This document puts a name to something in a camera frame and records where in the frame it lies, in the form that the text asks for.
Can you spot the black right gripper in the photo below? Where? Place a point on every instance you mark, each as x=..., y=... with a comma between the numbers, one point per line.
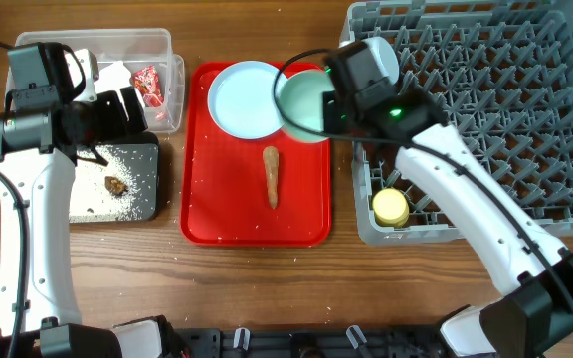
x=330, y=123

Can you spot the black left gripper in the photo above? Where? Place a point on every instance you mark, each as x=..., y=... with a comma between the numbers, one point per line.
x=117, y=126

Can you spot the mint green bowl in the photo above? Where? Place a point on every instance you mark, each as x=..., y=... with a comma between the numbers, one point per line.
x=301, y=98

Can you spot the dark food scrap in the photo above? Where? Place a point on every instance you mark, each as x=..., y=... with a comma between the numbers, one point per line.
x=114, y=186

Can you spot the light blue bowl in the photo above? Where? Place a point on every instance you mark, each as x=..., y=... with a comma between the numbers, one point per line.
x=385, y=57

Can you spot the brown carrot-like vegetable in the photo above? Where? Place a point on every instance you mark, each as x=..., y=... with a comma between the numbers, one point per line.
x=271, y=162

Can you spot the white rice pile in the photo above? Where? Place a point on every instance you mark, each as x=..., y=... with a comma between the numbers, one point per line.
x=91, y=202

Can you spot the light blue plate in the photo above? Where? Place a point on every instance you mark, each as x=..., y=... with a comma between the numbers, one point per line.
x=240, y=100

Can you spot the yellow plastic cup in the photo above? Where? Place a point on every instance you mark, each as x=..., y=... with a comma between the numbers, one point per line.
x=390, y=208

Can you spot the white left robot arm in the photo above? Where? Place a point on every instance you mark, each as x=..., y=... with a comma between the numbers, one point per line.
x=51, y=113

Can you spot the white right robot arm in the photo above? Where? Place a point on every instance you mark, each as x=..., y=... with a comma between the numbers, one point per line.
x=530, y=268

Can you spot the black waste tray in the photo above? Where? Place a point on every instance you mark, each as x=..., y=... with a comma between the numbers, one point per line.
x=143, y=159

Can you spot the grey dishwasher rack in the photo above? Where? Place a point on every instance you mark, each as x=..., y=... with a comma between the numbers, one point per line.
x=502, y=71

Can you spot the red snack wrapper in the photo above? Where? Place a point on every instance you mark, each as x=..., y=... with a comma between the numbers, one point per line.
x=147, y=82

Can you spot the white crumpled tissue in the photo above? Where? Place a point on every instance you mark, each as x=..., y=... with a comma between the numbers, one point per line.
x=113, y=78

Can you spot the clear plastic bin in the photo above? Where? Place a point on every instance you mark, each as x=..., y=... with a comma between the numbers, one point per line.
x=137, y=48

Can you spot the red plastic tray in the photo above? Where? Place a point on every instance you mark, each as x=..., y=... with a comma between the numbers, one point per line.
x=224, y=192

